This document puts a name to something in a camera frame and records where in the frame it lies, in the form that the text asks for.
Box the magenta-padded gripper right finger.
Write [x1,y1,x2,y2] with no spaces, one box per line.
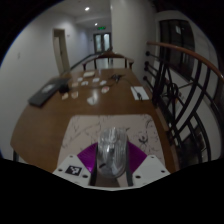
[125,141,172,188]

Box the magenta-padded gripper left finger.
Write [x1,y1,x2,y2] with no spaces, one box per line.
[51,142,99,188]

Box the translucent white computer mouse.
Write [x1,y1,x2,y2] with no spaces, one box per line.
[96,126,129,179]

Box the white paper booklet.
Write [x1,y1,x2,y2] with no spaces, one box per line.
[130,85,150,101]

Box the black flat laptop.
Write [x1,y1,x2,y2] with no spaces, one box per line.
[27,77,69,108]

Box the wooden armchair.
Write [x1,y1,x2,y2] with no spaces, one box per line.
[82,53,135,71]

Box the black railing with wooden handrail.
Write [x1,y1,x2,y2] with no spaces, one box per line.
[143,40,224,174]

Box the dark framed window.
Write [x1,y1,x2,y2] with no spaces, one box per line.
[159,19,196,83]

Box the glass double door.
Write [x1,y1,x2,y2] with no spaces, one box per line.
[93,32,113,54]

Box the black cable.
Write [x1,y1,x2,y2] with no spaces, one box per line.
[110,73,126,83]

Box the open doorway frame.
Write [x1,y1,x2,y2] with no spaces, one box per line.
[52,28,71,76]

